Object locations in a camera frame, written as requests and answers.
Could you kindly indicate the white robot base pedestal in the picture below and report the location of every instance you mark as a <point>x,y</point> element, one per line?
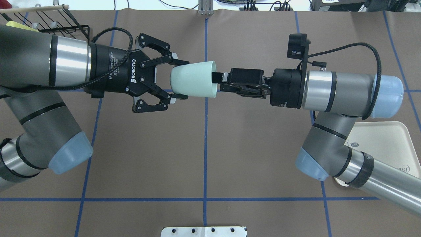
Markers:
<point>205,231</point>

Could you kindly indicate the black wire cup rack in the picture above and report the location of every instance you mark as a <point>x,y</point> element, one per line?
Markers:
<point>56,20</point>

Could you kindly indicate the cream rabbit print tray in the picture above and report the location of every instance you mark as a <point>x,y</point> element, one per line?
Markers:
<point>388,142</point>

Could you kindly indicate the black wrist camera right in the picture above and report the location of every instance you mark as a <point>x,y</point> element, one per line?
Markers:
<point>298,46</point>

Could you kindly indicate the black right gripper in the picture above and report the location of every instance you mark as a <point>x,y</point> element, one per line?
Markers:
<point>286,88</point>

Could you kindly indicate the mint green cup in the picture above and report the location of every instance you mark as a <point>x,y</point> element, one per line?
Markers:
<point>194,79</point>

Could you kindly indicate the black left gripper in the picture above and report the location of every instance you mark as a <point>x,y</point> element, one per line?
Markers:
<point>110,67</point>

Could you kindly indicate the yellow cup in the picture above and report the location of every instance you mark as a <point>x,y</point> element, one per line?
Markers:
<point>16,25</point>

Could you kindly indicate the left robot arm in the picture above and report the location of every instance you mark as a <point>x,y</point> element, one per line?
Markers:
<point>35,66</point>

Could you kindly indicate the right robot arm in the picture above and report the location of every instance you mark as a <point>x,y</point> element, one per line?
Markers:
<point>340,99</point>

